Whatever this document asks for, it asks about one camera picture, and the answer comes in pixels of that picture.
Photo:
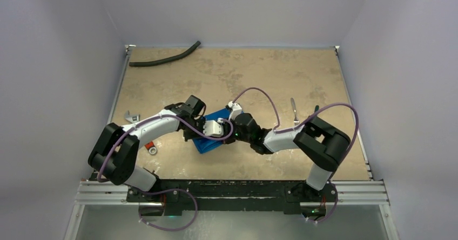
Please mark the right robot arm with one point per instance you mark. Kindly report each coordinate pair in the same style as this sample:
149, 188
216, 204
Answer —
325, 145

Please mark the blue cloth napkin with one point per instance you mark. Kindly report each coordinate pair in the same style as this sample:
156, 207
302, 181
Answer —
206, 143

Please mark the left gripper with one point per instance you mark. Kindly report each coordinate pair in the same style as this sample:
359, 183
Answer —
188, 137

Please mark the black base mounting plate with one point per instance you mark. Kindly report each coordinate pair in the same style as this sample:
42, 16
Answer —
289, 197

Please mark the aluminium frame rail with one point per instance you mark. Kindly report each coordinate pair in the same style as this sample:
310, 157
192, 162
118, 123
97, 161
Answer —
341, 192

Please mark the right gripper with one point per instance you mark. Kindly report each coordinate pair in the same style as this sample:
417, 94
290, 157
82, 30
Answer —
231, 129

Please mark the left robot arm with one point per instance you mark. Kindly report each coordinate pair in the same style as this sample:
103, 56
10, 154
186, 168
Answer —
114, 155

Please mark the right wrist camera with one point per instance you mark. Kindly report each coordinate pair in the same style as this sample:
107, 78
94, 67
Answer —
235, 110

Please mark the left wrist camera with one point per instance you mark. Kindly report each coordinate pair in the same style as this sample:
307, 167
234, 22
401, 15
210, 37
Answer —
212, 128

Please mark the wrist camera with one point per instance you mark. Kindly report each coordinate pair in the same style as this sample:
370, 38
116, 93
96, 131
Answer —
235, 110
212, 128

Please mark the silver fork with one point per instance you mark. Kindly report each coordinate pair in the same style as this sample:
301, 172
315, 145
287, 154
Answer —
294, 108

